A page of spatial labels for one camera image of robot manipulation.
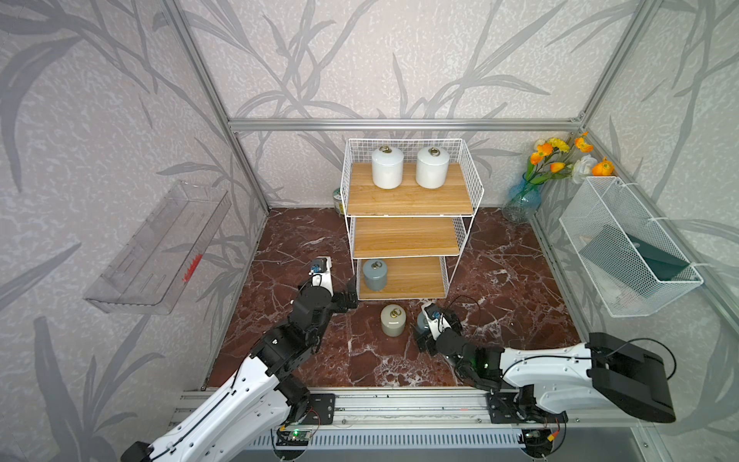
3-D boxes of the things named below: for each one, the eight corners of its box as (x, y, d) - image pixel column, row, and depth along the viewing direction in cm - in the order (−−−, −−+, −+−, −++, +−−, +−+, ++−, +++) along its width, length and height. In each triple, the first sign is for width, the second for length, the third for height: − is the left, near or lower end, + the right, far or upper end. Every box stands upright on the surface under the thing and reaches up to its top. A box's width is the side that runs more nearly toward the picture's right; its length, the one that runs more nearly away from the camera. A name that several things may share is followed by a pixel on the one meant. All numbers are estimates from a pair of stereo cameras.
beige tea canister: (380, 337, 87) (380, 327, 81) (381, 315, 92) (380, 304, 85) (405, 337, 87) (407, 327, 81) (404, 315, 92) (406, 304, 85)
